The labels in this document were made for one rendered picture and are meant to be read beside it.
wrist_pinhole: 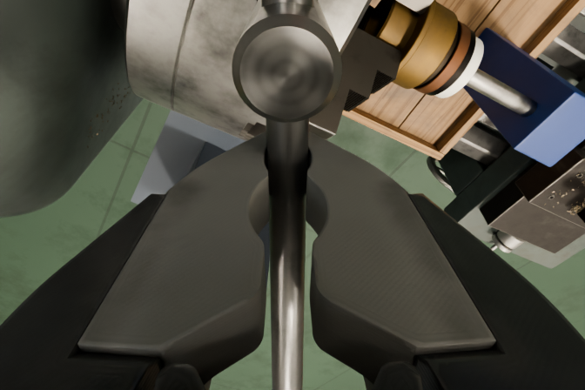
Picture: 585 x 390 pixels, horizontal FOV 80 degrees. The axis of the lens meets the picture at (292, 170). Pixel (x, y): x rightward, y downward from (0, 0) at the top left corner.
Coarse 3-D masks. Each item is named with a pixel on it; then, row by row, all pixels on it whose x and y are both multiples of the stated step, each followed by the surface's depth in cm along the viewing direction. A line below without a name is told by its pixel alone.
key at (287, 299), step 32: (288, 0) 8; (288, 128) 9; (288, 160) 10; (288, 192) 10; (288, 224) 11; (288, 256) 11; (288, 288) 12; (288, 320) 12; (288, 352) 12; (288, 384) 13
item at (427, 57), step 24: (384, 0) 36; (384, 24) 32; (408, 24) 32; (432, 24) 32; (456, 24) 33; (408, 48) 32; (432, 48) 32; (456, 48) 33; (408, 72) 34; (432, 72) 34; (456, 72) 34
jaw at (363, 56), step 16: (352, 48) 31; (368, 48) 32; (384, 48) 32; (352, 64) 31; (368, 64) 31; (384, 64) 32; (352, 80) 31; (368, 80) 31; (384, 80) 33; (336, 96) 30; (352, 96) 31; (368, 96) 31; (320, 112) 29; (336, 112) 30; (256, 128) 29; (320, 128) 29; (336, 128) 29
